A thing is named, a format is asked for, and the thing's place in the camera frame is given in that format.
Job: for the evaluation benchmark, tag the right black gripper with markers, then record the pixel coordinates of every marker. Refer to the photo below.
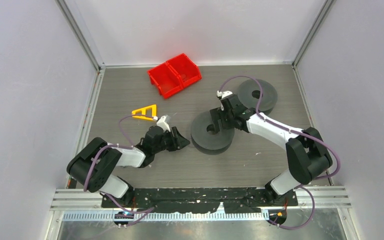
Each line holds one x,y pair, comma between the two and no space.
217,114

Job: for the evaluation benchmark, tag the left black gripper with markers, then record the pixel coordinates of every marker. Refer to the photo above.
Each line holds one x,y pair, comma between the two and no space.
178,141

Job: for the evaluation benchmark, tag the grey spool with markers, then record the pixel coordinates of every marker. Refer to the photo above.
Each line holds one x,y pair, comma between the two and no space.
248,93
205,138

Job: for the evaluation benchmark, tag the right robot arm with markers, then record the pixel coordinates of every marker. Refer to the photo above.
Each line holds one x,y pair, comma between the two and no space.
306,155

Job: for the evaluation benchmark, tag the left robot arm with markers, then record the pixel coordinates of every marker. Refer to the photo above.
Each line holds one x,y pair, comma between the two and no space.
93,166

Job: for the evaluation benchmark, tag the yellow triangular plastic piece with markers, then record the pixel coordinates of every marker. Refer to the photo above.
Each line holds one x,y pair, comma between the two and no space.
148,113

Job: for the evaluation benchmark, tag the right red bin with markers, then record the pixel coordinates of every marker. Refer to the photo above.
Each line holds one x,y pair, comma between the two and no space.
187,71

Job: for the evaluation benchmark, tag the red bin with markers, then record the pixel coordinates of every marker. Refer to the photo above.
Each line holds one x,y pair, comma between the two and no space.
165,80
187,71

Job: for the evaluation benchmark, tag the left red bin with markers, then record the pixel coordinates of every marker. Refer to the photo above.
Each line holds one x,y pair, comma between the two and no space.
165,80

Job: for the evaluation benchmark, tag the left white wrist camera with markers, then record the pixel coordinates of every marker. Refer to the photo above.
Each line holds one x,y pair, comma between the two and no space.
163,122

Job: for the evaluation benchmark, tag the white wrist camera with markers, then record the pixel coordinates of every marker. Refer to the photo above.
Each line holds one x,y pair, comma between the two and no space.
221,95
163,122

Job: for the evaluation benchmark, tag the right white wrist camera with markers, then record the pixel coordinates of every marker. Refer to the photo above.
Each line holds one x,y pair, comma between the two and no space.
221,95

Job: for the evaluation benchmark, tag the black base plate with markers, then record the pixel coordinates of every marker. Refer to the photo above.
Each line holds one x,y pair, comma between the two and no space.
234,200

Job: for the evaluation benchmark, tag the grey slotted cable duct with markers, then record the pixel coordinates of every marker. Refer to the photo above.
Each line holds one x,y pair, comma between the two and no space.
117,216

